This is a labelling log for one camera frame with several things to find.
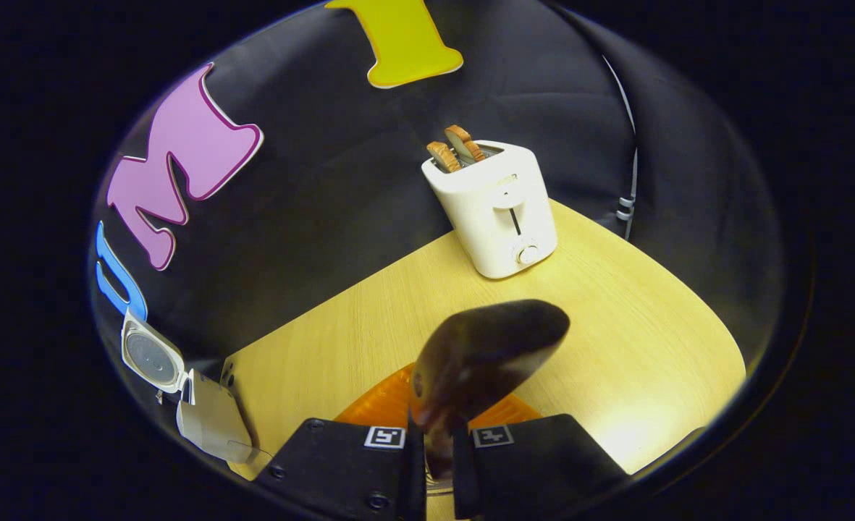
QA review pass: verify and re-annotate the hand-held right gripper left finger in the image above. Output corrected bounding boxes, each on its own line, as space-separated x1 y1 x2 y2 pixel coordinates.
253 362 426 521

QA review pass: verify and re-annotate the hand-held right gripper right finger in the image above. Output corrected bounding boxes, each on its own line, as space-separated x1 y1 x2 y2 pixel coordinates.
452 394 631 520

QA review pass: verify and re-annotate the brown wooden spoon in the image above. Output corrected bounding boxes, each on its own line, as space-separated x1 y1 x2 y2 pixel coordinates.
408 299 571 482

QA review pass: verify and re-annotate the white rice cooker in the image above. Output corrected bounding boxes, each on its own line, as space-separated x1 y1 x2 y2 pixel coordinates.
121 309 254 464

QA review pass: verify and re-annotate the white toaster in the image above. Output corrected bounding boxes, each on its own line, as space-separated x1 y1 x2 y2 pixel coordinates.
421 140 558 280

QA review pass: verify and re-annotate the black backdrop cloth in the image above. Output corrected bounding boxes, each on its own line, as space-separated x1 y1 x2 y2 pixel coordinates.
90 0 783 377

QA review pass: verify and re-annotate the brown toast slice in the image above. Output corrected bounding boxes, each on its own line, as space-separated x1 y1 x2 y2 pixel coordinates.
445 124 486 164
427 141 463 173

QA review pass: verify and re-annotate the grey hanging cable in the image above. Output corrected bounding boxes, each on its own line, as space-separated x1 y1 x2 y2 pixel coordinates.
601 54 641 240

